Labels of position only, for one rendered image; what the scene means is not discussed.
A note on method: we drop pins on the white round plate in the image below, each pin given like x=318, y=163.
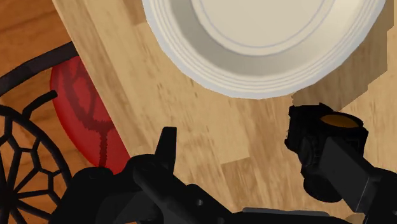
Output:
x=263, y=37

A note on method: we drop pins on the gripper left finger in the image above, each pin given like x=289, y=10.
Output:
x=155, y=186

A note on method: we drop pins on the black cylinder with amber top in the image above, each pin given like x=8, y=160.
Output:
x=305, y=133

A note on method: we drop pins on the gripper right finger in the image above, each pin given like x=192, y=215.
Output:
x=350, y=173

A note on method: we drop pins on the black metal chair red cushion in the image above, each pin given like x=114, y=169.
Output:
x=83, y=108

